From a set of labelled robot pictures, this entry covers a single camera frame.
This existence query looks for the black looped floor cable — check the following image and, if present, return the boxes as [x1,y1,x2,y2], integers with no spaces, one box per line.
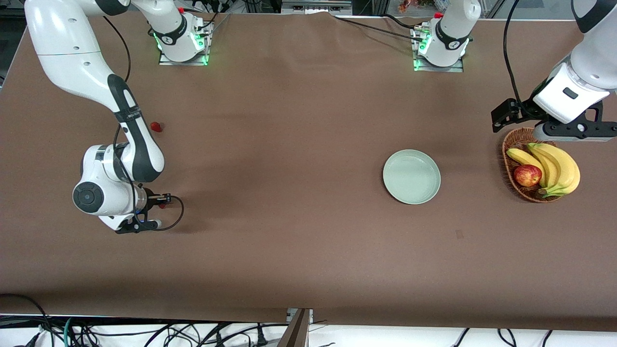
[0,293,54,347]

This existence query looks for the aluminium frame rail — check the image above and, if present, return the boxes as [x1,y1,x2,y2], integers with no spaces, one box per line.
[281,0,352,15]

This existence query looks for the colourful background items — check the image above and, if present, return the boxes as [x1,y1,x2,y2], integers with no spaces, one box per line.
[398,0,437,13]

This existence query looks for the brown wicker basket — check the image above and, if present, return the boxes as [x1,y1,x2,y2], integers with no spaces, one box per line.
[502,127,564,203]

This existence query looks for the yellow banana bunch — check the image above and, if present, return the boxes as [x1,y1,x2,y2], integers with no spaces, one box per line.
[506,143,581,199]

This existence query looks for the black cable across table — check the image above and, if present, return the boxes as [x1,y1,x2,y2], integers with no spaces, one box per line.
[330,12,425,41]

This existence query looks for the red apple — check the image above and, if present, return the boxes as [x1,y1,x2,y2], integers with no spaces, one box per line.
[513,164,543,187]

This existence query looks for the tangled black floor cables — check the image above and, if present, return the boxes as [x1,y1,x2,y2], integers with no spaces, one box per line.
[72,320,270,347]

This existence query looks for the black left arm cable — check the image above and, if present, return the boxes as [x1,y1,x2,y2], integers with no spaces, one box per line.
[503,0,532,110]

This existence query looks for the brown table cover sheet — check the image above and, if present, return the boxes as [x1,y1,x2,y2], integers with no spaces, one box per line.
[0,9,617,333]

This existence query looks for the grey table leg post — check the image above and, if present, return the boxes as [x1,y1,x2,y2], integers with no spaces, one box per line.
[277,308,314,347]

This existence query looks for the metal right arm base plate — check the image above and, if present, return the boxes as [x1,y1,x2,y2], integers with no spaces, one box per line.
[158,47,209,67]

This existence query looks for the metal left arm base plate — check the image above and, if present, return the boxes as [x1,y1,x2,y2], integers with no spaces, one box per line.
[413,57,464,73]

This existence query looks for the pale green round plate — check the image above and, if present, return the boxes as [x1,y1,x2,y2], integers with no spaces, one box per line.
[383,149,441,205]

